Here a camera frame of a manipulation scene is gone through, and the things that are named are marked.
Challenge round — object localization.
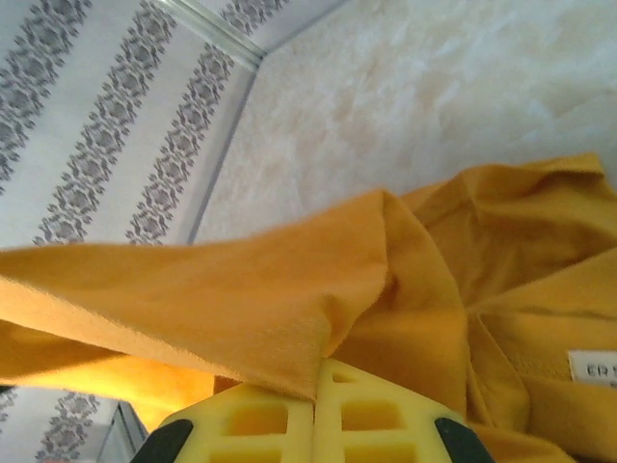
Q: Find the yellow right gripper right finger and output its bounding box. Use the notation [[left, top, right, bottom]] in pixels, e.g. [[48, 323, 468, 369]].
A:
[[315, 359, 488, 463]]

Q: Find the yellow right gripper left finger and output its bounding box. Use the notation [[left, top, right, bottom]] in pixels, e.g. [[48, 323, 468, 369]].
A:
[[137, 382, 318, 463]]

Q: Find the yellow orange t-shirt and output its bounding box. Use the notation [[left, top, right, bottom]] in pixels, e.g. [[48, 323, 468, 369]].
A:
[[0, 151, 617, 463]]

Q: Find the aluminium frame bottom rail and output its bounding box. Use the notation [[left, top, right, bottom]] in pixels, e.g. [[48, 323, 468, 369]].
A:
[[184, 57, 265, 248]]

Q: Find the aluminium frame post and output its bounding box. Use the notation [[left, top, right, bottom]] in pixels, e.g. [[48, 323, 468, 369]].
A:
[[156, 0, 265, 73]]

